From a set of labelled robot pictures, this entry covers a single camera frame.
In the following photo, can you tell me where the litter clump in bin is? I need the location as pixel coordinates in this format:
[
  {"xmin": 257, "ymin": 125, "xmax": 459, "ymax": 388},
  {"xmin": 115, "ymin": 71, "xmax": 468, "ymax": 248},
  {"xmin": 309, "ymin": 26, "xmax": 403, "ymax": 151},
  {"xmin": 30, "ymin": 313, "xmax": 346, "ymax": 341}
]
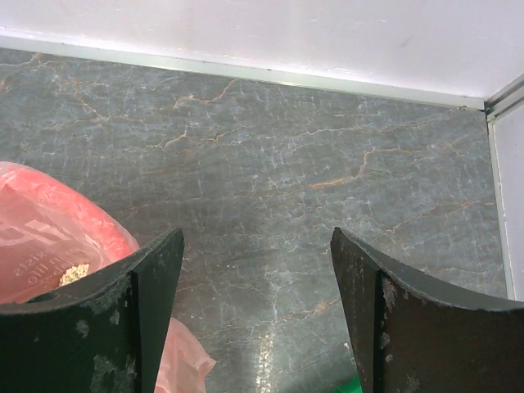
[{"xmin": 59, "ymin": 264, "xmax": 89, "ymax": 287}]

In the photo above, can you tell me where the green vegetable tray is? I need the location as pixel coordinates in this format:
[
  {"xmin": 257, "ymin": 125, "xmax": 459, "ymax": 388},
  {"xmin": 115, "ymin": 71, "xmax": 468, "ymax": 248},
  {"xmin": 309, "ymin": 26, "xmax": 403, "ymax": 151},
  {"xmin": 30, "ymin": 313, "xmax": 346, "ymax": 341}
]
[{"xmin": 334, "ymin": 377, "xmax": 363, "ymax": 393}]

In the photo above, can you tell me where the pink plastic bin liner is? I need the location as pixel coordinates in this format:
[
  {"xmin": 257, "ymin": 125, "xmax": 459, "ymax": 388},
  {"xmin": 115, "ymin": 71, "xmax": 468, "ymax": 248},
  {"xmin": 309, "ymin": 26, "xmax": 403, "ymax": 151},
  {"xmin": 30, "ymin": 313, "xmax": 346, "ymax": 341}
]
[{"xmin": 1, "ymin": 162, "xmax": 215, "ymax": 392}]

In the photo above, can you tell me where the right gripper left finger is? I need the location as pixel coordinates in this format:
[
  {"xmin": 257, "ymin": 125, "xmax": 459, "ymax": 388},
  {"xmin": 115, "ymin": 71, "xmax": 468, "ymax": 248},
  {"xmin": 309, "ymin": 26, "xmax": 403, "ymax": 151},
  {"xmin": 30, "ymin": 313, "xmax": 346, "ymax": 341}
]
[{"xmin": 1, "ymin": 228, "xmax": 184, "ymax": 392}]

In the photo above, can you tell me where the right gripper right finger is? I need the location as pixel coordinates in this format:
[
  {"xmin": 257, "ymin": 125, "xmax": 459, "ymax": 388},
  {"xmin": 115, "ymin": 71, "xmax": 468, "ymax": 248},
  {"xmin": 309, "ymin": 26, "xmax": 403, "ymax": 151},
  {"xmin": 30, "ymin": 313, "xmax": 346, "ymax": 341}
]
[{"xmin": 331, "ymin": 228, "xmax": 523, "ymax": 392}]

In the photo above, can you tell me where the red plastic waste basket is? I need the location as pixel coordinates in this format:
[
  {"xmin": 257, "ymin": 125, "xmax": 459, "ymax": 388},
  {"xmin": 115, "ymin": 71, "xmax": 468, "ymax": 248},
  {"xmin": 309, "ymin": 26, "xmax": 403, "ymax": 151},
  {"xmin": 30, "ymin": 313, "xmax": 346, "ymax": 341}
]
[{"xmin": 76, "ymin": 193, "xmax": 138, "ymax": 263}]

